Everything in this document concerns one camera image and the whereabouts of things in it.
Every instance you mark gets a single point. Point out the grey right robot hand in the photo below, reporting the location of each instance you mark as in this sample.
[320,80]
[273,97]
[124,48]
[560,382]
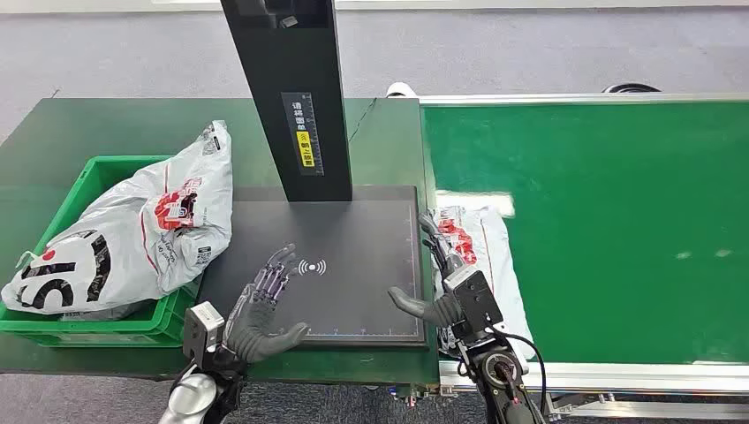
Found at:
[440,311]

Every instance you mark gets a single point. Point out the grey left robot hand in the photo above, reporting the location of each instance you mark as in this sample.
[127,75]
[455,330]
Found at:
[254,327]

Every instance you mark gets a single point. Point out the small white red-print mailer bag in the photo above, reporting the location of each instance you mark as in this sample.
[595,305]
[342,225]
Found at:
[497,263]

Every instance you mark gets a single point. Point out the black inbound scanner machine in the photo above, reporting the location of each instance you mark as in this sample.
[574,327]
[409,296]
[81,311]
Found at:
[351,234]

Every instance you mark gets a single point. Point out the green conveyor belt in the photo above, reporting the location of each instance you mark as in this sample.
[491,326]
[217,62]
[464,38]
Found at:
[614,234]

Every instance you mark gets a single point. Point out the green plastic crate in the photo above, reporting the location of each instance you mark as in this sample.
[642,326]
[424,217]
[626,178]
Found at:
[158,325]

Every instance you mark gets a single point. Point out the large white black-print mailer bag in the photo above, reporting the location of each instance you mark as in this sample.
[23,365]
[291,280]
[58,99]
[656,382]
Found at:
[129,234]

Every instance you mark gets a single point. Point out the yellow black scanner column label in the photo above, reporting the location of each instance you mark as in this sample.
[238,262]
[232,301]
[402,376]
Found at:
[304,146]

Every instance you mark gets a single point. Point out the white rounded object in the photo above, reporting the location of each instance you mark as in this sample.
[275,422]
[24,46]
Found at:
[401,89]

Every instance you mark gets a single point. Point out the black round object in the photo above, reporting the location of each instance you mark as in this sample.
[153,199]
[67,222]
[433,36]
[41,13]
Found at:
[631,88]

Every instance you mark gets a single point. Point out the aluminium conveyor frame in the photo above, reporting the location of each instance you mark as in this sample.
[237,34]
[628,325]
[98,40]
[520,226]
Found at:
[643,377]

